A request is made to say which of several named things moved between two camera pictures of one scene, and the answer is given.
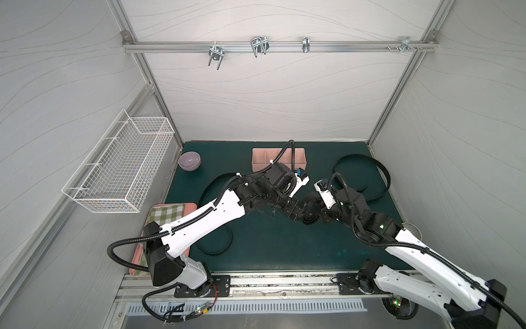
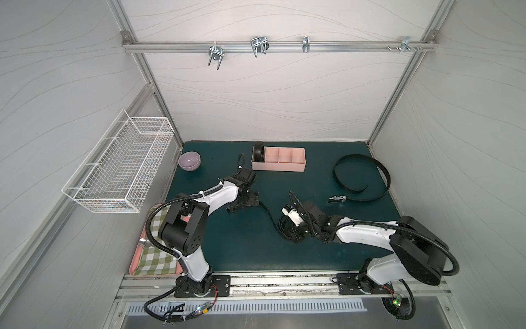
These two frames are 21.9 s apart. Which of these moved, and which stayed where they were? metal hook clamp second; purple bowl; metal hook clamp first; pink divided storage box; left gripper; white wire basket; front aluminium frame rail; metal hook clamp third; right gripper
Moved: right gripper; left gripper
Stayed: metal hook clamp first; metal hook clamp second; white wire basket; front aluminium frame rail; pink divided storage box; metal hook clamp third; purple bowl
